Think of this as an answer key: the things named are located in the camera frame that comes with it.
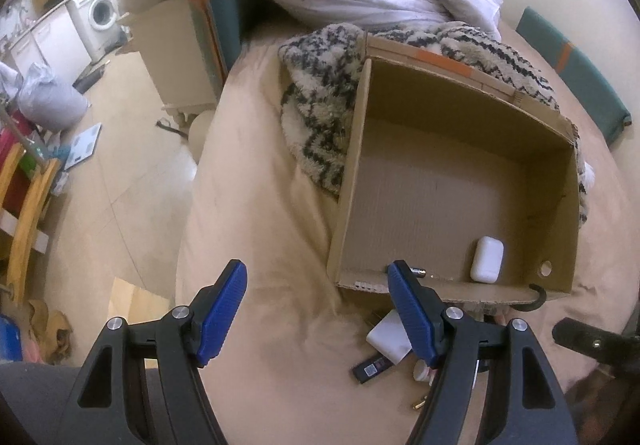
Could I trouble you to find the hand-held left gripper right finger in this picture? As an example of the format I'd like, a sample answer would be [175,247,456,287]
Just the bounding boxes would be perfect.
[387,260,576,445]

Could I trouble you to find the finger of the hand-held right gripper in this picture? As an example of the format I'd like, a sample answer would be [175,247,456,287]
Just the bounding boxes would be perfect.
[552,317,640,368]

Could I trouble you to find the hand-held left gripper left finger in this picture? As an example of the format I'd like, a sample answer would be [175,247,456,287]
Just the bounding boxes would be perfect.
[62,259,249,445]

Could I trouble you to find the white plug charger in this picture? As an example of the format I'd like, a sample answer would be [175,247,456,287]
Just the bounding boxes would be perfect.
[366,309,414,366]

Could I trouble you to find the cardboard box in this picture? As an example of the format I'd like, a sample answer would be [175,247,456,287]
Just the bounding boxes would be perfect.
[326,32,581,306]

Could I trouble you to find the small black flat device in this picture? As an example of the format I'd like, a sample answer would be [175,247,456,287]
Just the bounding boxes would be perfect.
[351,354,389,384]

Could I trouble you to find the white earbuds case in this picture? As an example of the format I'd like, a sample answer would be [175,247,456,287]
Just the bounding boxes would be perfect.
[470,236,505,283]

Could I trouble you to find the flat cardboard piece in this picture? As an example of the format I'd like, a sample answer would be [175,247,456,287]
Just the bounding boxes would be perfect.
[107,277,171,326]

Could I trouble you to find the beige bed sheet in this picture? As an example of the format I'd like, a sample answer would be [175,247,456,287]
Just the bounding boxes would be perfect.
[175,18,632,445]

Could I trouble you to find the crumpled brown paper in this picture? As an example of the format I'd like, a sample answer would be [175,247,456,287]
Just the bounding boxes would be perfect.
[27,300,72,362]

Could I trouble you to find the grey clothing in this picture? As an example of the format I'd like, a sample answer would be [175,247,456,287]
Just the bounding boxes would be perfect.
[0,365,88,445]

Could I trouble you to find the blue floor item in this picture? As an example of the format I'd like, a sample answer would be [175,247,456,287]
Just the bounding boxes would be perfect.
[0,315,23,365]

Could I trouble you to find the yellow wooden chair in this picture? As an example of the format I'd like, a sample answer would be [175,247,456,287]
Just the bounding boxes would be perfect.
[0,142,63,306]

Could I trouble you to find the black and cream patterned blanket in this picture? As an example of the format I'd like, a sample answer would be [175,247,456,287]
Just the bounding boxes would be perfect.
[277,22,592,226]

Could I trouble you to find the white bathroom scale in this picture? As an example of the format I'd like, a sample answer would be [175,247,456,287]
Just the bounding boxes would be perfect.
[62,122,103,171]

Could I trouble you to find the black floor mat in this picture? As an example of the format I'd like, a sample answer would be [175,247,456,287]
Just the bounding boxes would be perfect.
[72,68,107,91]

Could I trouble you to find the teal cushion orange stripe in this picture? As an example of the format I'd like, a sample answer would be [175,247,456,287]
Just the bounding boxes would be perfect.
[182,0,246,96]
[515,6,632,143]

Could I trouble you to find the white stuffed bag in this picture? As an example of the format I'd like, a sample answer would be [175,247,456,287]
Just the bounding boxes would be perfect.
[17,62,91,131]

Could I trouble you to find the white kitchen cabinet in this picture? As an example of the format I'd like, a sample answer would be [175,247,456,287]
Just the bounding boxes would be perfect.
[10,8,91,86]

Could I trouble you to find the white washing machine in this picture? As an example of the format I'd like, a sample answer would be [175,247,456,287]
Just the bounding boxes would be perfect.
[67,0,122,61]

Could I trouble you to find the beige wooden bed frame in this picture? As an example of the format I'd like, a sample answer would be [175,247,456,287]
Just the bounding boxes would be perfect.
[122,0,224,118]

